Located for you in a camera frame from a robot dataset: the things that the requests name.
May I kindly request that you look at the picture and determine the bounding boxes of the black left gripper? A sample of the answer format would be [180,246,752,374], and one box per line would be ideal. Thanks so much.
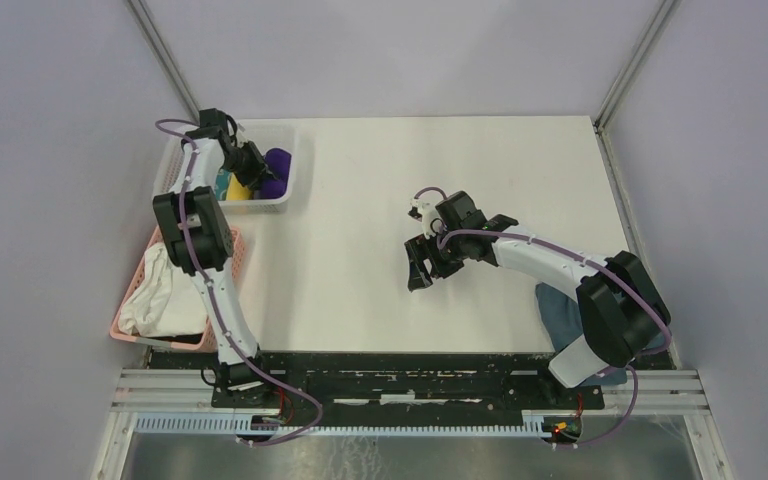
[221,141,282,192]

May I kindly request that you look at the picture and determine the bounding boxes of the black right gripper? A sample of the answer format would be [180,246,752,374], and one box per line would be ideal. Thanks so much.
[404,225,468,290]

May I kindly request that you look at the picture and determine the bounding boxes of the purple towel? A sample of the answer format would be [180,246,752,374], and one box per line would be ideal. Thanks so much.
[258,148,292,200]

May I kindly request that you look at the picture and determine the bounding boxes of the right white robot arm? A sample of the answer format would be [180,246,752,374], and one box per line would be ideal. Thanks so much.
[404,191,672,408]

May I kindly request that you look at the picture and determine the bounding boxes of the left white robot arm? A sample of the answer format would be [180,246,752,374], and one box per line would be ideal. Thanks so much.
[153,108,283,407]

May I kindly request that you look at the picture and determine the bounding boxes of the teal patterned rolled towel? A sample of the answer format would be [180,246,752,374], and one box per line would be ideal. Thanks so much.
[215,169,231,201]

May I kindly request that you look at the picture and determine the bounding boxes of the yellow rolled towel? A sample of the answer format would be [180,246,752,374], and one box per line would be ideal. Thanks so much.
[225,177,253,202]

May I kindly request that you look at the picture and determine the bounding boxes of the white plastic basket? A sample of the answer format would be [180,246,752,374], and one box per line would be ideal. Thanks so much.
[151,122,298,215]

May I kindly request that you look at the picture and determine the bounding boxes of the teal blue towel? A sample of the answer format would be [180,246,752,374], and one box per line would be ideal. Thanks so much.
[535,283,665,386]

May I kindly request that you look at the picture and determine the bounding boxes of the white cloth in basket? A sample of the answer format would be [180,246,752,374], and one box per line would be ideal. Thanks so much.
[115,242,208,338]

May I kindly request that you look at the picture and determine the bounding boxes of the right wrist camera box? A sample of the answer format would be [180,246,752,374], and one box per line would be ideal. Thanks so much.
[408,198,443,239]

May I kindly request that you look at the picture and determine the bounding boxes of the left corner metal rail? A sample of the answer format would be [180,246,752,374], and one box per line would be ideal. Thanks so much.
[124,0,200,121]

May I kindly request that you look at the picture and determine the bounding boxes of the corner metal rail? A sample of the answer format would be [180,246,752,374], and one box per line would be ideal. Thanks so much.
[124,0,200,121]
[592,0,681,135]

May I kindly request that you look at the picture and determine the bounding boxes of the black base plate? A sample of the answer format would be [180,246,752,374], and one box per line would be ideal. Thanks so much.
[148,351,605,427]

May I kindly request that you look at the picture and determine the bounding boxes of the aluminium frame rails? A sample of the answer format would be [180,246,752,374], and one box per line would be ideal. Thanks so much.
[92,367,733,480]

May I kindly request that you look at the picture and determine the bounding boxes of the right corner metal rail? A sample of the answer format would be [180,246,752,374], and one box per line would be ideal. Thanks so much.
[592,0,681,135]

